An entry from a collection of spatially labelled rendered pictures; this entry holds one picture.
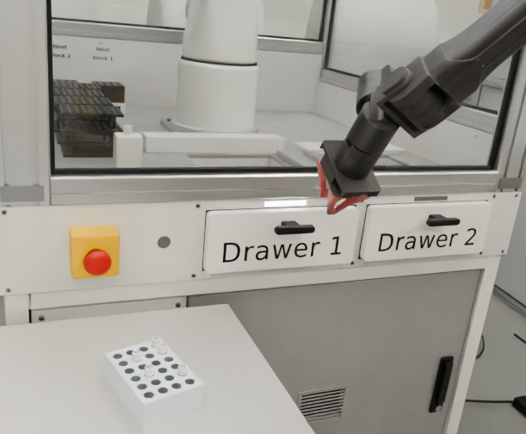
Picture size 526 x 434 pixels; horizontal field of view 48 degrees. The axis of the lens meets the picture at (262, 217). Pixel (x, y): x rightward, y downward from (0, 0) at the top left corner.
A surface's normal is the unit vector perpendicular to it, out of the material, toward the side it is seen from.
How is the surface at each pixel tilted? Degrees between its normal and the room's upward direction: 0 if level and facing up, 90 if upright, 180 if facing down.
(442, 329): 90
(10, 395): 0
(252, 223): 90
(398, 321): 90
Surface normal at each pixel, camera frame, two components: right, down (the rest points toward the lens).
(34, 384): 0.10, -0.94
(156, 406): 0.59, 0.32
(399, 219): 0.36, 0.34
